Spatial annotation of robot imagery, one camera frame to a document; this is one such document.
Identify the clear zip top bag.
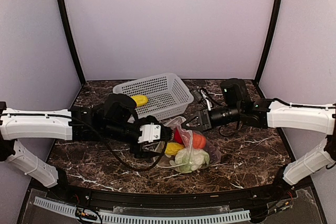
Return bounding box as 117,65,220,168
155,116,222,174

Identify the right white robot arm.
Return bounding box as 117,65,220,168
182,78,335,200

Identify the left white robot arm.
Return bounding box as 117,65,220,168
1,93,171,201

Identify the red fake food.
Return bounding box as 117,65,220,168
173,127,190,145

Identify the orange fake pumpkin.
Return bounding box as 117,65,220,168
193,133,206,149

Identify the white fake cauliflower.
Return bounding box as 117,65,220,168
174,148,210,174

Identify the white perforated plastic basket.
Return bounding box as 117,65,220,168
113,73,194,121

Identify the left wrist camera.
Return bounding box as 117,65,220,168
138,123,173,144

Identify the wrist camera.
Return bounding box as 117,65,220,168
190,88,221,111
138,123,173,144

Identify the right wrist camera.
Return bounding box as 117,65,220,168
190,88,221,111

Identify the white slotted cable duct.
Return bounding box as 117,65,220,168
33,196,251,223

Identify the black front rail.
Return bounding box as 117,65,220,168
31,176,297,210

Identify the right black frame post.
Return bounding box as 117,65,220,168
254,0,282,84

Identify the black frame post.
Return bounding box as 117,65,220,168
57,0,86,86
254,0,282,84

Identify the left black frame post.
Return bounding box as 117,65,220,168
57,0,86,86

